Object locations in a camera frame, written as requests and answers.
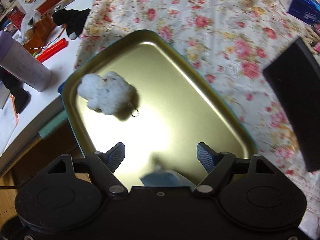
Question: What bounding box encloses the purple and white tumbler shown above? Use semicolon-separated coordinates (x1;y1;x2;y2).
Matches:
0;30;53;93

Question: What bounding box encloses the black cloth item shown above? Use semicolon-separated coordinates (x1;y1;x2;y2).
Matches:
0;66;32;115

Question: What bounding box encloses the brown leather bag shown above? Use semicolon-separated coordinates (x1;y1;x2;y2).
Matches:
22;16;57;53

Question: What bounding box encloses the white desk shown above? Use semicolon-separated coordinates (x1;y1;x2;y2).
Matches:
0;0;95;160

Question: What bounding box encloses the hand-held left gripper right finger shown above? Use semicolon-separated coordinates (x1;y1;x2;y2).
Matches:
194;142;275;197

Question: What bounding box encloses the floral bedspread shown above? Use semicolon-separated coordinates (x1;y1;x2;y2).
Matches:
74;0;320;240

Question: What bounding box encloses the teal rimmed gold metal tray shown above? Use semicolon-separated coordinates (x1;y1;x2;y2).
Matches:
61;29;258;188

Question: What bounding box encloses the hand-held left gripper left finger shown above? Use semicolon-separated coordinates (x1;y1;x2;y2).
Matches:
45;142;128;197

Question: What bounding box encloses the black flat box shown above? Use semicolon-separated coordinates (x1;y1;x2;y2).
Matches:
262;37;320;173

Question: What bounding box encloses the blue face mask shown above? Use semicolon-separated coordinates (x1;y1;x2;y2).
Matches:
139;169;197;187

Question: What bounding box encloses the black plush toy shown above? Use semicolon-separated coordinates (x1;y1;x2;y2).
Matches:
52;8;91;41

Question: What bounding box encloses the white fluffy plush toy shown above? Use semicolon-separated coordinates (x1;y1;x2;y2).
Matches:
77;71;139;117

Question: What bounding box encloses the blue tissue box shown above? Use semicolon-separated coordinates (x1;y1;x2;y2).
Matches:
277;0;320;26

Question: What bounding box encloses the red marker pen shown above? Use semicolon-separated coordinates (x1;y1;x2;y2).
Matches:
36;38;68;63

